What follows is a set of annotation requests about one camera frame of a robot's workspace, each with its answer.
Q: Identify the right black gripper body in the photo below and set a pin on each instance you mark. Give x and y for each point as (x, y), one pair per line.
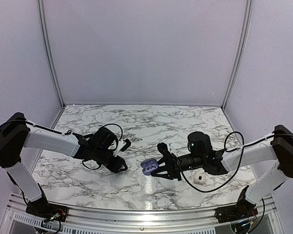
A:
(198, 161)

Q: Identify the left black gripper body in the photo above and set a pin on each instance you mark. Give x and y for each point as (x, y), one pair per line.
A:
(100, 157)

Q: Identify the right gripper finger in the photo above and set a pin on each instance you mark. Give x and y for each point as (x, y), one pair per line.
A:
(166, 174)
(169, 160)

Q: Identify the purple earbud charging case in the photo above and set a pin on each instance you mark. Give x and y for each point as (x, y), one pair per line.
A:
(148, 166)

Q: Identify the white charging case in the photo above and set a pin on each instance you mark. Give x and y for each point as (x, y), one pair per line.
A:
(199, 179)

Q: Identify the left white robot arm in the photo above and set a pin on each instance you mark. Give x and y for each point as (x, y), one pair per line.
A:
(17, 133)

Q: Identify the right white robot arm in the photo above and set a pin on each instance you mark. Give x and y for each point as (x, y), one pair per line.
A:
(277, 146)

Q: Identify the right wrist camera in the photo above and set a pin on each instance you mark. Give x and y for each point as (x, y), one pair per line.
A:
(166, 149)

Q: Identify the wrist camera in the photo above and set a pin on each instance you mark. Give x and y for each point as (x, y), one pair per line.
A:
(166, 149)
(122, 146)

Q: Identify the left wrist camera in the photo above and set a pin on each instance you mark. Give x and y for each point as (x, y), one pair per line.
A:
(122, 146)

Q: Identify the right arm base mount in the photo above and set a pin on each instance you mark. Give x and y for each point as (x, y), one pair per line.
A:
(241, 210)

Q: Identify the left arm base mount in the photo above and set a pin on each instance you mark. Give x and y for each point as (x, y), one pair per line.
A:
(43, 208)

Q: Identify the aluminium front rail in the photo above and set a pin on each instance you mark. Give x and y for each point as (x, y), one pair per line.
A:
(82, 220)

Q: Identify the left aluminium frame post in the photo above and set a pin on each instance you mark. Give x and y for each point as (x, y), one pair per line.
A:
(48, 53)

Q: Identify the aluminium frame post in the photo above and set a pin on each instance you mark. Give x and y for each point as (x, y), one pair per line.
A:
(48, 53)
(239, 53)

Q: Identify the right aluminium frame post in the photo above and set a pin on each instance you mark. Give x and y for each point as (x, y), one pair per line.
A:
(239, 53)

